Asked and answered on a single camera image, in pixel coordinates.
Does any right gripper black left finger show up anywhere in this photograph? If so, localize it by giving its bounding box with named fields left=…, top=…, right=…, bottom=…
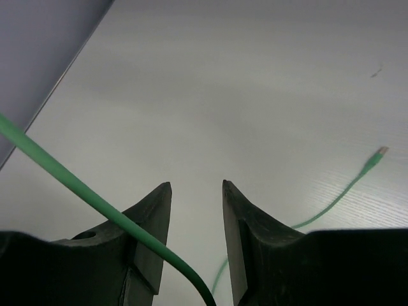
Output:
left=0, top=182, right=172, bottom=306

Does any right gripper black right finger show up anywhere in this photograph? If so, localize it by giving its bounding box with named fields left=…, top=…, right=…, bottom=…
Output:
left=222, top=180, right=407, bottom=306

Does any green headphone cable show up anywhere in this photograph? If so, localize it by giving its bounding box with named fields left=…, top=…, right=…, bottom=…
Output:
left=0, top=113, right=390, bottom=306

